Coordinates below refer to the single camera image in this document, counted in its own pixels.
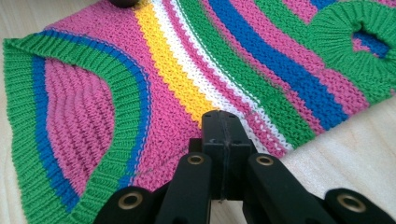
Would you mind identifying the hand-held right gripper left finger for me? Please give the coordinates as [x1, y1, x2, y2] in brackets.
[189, 110, 228, 201]

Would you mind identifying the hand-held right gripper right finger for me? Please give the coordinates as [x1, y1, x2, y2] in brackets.
[222, 110, 258, 201]

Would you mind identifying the striped knitted sweater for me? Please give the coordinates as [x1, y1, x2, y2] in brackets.
[2, 0, 396, 224]

